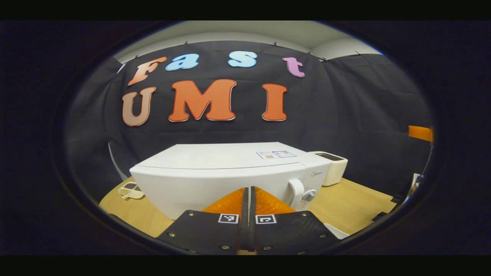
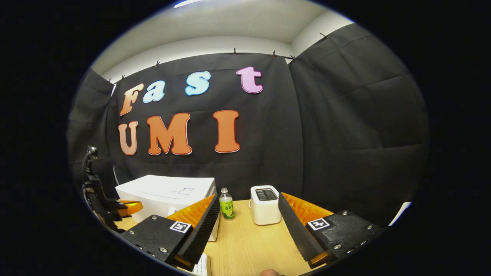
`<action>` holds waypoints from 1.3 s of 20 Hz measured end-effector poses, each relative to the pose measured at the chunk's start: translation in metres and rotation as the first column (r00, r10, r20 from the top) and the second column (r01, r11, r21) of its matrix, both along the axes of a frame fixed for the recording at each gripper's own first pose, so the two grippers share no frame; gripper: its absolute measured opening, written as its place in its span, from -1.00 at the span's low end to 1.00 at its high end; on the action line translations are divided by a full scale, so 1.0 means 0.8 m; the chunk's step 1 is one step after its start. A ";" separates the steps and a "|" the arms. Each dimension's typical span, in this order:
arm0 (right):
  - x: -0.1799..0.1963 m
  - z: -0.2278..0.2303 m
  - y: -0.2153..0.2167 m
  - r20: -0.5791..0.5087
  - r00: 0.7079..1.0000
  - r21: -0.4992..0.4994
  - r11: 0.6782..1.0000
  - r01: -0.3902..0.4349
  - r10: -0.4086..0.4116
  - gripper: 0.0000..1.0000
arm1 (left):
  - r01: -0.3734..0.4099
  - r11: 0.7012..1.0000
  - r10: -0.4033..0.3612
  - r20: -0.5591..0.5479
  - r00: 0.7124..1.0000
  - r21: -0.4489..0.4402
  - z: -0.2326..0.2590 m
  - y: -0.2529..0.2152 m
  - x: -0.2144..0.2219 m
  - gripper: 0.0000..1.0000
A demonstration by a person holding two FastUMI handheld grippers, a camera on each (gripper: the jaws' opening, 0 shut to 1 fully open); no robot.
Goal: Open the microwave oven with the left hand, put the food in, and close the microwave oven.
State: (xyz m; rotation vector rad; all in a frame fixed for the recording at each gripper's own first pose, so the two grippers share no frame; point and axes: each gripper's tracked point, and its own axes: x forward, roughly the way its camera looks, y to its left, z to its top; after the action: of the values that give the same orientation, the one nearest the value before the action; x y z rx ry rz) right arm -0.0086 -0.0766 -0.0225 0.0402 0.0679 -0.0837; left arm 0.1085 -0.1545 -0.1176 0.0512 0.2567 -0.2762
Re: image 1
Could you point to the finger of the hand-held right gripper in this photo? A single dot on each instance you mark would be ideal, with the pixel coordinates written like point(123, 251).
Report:
point(420, 133)

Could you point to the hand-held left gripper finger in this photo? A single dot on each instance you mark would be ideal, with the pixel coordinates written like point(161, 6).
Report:
point(245, 218)
point(252, 218)

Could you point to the white microwave oven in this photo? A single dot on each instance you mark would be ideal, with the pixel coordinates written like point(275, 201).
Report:
point(199, 180)

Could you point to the small black block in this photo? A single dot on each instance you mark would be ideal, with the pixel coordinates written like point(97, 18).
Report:
point(397, 199)
point(379, 216)

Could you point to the white rectangular tray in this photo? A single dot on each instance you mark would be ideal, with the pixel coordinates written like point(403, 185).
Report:
point(337, 231)

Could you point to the white toaster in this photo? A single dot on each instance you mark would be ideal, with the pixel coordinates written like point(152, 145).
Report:
point(337, 172)

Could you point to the small white dish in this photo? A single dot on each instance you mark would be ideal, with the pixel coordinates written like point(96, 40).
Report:
point(130, 190)

